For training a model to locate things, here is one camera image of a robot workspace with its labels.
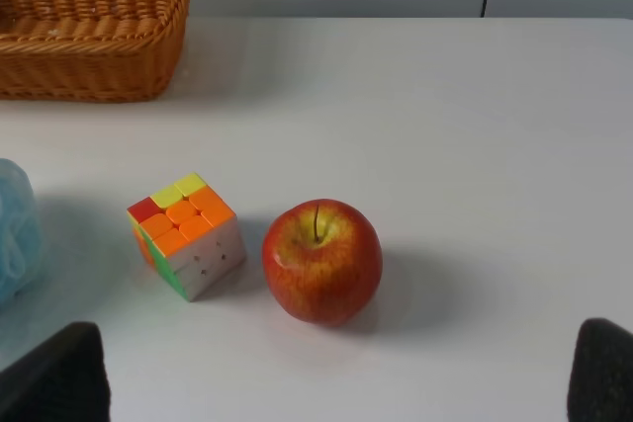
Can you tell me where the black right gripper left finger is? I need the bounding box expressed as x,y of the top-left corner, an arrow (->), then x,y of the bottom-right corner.
1,322 -> 112,421

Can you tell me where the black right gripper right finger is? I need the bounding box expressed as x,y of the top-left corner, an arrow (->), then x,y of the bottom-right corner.
567,318 -> 632,422

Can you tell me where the multicolour puzzle cube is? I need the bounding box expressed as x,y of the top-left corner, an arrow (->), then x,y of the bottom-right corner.
127,173 -> 247,302

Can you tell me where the red apple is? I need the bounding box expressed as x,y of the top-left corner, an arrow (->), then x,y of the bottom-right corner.
261,199 -> 383,327

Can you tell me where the orange wicker basket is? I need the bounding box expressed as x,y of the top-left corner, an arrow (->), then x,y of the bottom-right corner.
1,0 -> 190,103

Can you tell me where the blue mesh bath sponge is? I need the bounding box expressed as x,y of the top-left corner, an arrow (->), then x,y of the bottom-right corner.
1,158 -> 44,306

